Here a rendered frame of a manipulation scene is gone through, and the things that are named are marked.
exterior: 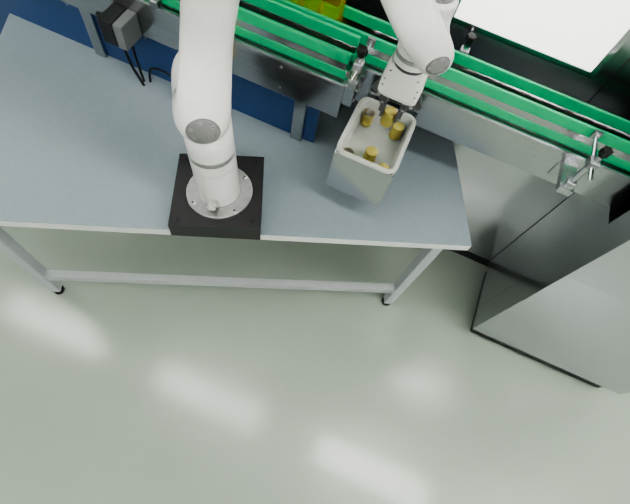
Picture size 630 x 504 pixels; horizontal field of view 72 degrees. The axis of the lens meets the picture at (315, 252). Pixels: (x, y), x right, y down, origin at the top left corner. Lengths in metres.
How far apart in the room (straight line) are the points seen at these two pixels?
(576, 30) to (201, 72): 0.95
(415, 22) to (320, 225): 0.68
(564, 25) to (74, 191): 1.41
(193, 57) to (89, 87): 0.85
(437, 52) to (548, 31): 0.54
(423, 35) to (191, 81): 0.44
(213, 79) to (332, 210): 0.62
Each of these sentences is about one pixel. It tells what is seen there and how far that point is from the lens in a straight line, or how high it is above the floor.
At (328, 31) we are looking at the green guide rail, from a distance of 1.32.
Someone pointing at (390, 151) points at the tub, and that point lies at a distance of 1.31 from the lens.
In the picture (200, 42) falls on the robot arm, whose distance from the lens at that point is 0.89.
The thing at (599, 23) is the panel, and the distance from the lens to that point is 1.40.
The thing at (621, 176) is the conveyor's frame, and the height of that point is 1.05.
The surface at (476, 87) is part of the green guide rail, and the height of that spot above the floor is 1.12.
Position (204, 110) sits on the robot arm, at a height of 1.23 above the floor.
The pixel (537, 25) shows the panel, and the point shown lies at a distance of 1.40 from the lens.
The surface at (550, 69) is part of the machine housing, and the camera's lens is 1.50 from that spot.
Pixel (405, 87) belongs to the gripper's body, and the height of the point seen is 1.20.
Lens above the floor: 1.92
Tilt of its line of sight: 64 degrees down
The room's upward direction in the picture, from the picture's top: 18 degrees clockwise
